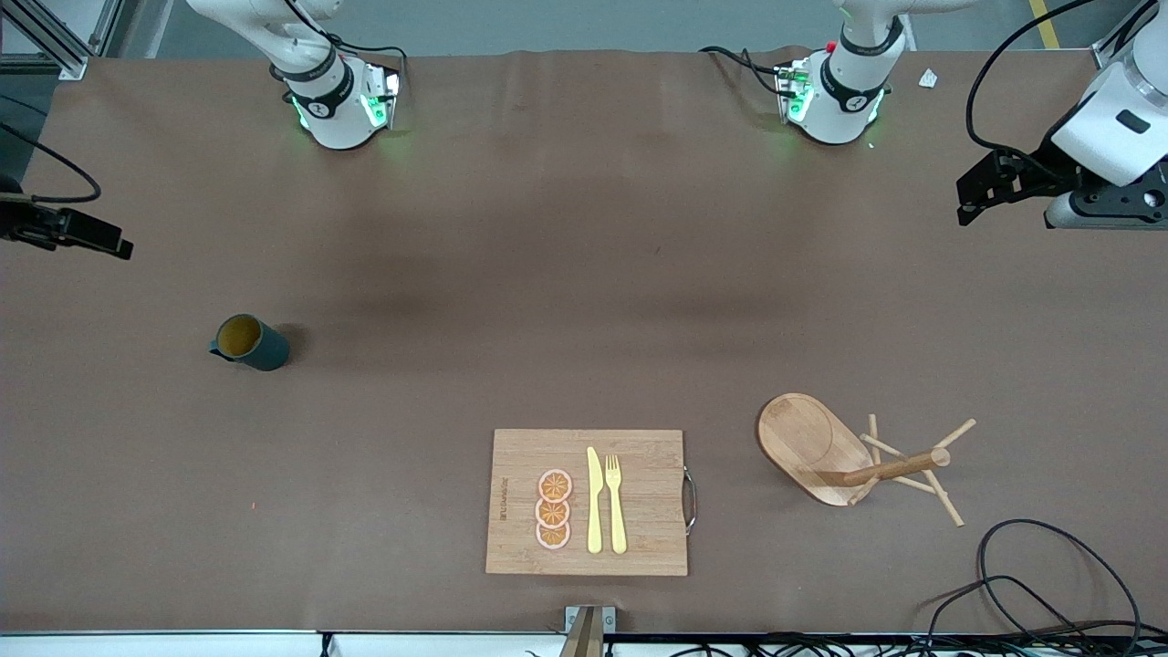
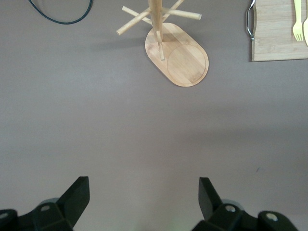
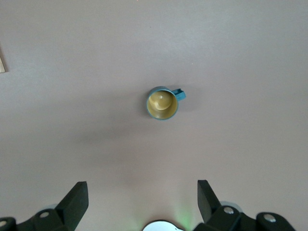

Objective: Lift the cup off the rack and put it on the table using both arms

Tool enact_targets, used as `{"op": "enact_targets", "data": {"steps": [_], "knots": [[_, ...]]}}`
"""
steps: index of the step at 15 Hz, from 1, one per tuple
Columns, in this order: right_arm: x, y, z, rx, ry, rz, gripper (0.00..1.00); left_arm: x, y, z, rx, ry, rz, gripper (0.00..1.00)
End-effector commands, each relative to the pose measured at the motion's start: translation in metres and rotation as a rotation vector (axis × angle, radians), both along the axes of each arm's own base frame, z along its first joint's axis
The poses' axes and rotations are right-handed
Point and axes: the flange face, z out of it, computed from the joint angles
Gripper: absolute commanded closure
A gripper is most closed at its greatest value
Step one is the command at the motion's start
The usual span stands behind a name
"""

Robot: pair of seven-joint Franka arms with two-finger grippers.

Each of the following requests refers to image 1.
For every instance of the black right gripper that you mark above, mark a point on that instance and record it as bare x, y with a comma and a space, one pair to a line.
20, 223

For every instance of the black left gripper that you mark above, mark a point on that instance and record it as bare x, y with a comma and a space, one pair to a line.
1033, 172

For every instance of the dark green cup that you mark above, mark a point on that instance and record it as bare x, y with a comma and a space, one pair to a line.
260, 347

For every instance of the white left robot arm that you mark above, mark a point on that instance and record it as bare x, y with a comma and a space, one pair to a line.
839, 100

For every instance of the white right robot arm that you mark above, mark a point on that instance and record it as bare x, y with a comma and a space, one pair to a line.
333, 114

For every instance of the wooden cup rack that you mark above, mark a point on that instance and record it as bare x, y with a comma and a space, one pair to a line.
803, 443

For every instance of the white paper scrap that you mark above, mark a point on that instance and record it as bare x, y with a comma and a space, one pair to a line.
928, 78

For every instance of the brown table cover sheet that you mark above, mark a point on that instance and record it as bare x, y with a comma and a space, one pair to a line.
411, 365

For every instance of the bamboo cutting board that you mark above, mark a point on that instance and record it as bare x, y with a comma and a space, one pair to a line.
648, 511

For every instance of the yellow plastic fork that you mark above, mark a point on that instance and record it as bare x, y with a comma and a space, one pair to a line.
616, 506

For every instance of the yellow plastic knife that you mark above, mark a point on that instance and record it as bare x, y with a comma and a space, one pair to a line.
594, 502

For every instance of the orange slice toy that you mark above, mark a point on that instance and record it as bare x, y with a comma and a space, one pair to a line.
552, 537
555, 484
552, 512

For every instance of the aluminium frame profile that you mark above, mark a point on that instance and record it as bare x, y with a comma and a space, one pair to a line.
68, 62

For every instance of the white table edge rail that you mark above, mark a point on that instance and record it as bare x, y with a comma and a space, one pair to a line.
182, 643

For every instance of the metal table bracket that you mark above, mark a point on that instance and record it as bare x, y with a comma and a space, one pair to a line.
589, 625

